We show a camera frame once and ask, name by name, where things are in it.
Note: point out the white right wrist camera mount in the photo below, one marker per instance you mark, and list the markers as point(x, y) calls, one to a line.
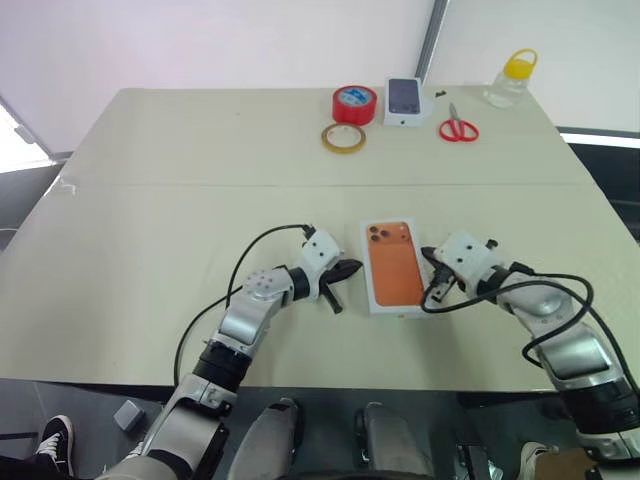
point(467, 257)

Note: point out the khaki trouser leg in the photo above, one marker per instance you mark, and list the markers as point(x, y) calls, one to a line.
point(570, 467)

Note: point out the orange phone box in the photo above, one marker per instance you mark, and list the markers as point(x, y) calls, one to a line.
point(395, 270)

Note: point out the red tape roll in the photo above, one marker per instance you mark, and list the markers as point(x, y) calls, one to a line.
point(354, 105)

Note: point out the grey robot left leg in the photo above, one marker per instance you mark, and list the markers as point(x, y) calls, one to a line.
point(270, 440)

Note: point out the clear jar with yellow lid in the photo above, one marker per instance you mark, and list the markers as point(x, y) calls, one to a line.
point(507, 87)

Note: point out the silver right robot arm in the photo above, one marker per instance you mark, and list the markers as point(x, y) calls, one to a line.
point(560, 325)

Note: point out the grey robot right leg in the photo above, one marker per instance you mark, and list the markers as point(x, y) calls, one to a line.
point(390, 445)

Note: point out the black and white sneaker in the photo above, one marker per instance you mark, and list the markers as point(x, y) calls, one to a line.
point(136, 450)
point(55, 442)

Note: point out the dark furniture beside table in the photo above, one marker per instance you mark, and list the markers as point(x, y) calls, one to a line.
point(610, 170)

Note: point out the grey robot leg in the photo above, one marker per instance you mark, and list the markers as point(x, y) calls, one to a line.
point(270, 440)
point(390, 445)

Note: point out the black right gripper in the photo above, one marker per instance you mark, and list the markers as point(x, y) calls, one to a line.
point(447, 286)

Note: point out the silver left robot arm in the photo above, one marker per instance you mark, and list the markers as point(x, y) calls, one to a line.
point(250, 310)

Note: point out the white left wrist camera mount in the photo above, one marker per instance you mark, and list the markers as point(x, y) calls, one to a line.
point(320, 252)

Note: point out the grey wall post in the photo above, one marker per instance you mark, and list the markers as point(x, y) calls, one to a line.
point(431, 40)

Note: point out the grey window frame bar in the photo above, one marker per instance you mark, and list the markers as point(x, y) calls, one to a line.
point(30, 137)

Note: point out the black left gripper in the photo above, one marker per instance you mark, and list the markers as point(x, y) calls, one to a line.
point(332, 277)

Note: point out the white box with dark phone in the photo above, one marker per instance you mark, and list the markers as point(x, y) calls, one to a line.
point(406, 102)

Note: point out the yellow clear tape roll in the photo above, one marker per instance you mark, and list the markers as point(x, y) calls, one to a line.
point(331, 144)

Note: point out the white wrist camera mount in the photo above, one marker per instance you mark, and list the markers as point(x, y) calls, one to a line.
point(467, 257)
point(320, 252)

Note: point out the small grey cube block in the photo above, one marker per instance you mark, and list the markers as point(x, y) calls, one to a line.
point(129, 415)

